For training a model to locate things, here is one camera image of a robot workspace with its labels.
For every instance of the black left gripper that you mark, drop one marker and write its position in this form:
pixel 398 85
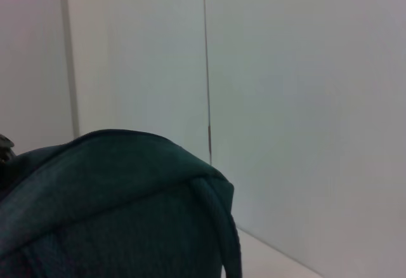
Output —
pixel 4 151

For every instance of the dark teal lunch bag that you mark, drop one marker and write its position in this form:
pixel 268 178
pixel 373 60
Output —
pixel 111 211

